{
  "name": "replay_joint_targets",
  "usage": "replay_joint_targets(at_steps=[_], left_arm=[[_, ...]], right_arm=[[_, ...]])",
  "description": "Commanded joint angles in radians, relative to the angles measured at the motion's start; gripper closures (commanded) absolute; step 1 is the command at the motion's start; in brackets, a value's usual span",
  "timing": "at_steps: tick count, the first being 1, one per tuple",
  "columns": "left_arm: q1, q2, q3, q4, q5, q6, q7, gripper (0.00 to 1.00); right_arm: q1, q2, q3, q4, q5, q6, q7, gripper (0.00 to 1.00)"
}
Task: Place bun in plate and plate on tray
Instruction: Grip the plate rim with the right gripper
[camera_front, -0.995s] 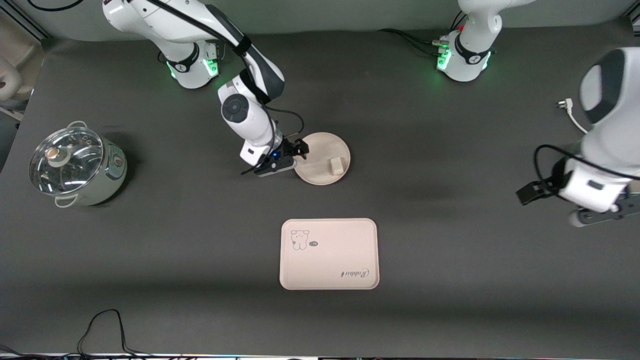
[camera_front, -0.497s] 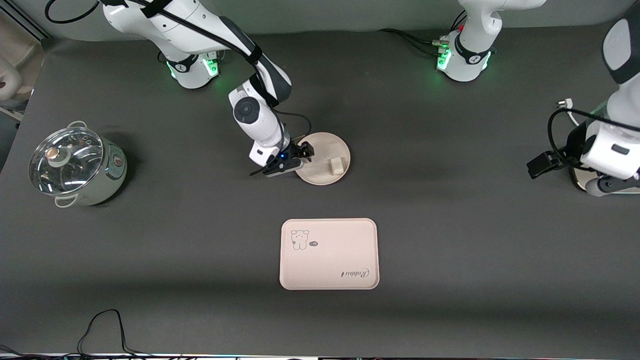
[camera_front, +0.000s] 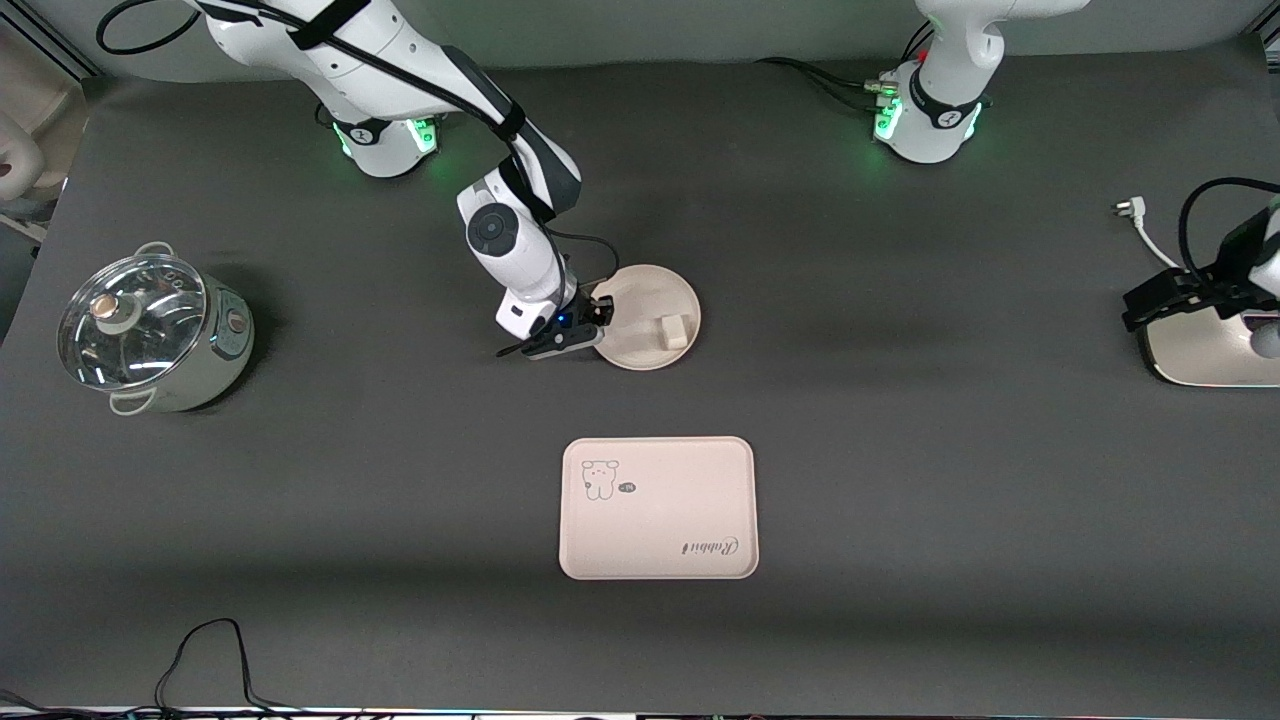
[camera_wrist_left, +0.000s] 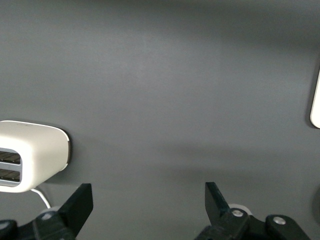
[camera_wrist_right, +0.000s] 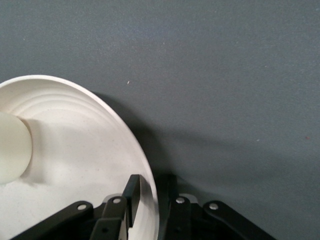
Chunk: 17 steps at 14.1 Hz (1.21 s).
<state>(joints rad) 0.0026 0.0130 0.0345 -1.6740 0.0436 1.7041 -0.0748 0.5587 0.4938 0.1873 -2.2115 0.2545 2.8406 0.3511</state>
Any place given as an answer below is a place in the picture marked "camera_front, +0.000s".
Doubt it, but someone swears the round cream plate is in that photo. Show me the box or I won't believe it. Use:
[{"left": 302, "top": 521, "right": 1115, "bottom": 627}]
[{"left": 590, "top": 264, "right": 702, "bottom": 372}]

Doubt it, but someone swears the pink rectangular tray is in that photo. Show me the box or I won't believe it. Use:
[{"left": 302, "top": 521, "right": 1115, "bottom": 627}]
[{"left": 559, "top": 436, "right": 760, "bottom": 581}]

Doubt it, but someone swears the cream white appliance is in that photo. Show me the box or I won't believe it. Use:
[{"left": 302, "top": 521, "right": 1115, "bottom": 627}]
[{"left": 1140, "top": 310, "right": 1280, "bottom": 388}]

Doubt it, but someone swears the pale green cooking pot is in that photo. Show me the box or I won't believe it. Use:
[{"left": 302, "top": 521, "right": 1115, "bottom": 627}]
[{"left": 57, "top": 241, "right": 256, "bottom": 416}]

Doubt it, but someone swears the glass pot lid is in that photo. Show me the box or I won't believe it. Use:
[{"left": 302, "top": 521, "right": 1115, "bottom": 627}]
[{"left": 57, "top": 253, "right": 209, "bottom": 391}]

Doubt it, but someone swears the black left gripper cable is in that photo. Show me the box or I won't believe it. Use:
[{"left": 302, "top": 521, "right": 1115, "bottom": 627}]
[{"left": 1179, "top": 177, "right": 1280, "bottom": 279}]

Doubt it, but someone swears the white power plug cord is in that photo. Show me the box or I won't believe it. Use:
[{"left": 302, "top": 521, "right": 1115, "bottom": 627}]
[{"left": 1111, "top": 199, "right": 1183, "bottom": 273}]

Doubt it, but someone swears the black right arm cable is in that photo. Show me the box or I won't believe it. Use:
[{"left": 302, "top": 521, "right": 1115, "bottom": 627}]
[{"left": 96, "top": 0, "right": 622, "bottom": 293}]

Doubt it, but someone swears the black left base cable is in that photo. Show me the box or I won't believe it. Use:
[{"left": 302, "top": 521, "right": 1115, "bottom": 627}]
[{"left": 755, "top": 57, "right": 886, "bottom": 101}]

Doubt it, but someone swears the thin black floor cable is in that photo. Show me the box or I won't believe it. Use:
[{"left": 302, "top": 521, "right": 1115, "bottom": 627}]
[{"left": 0, "top": 618, "right": 371, "bottom": 717}]

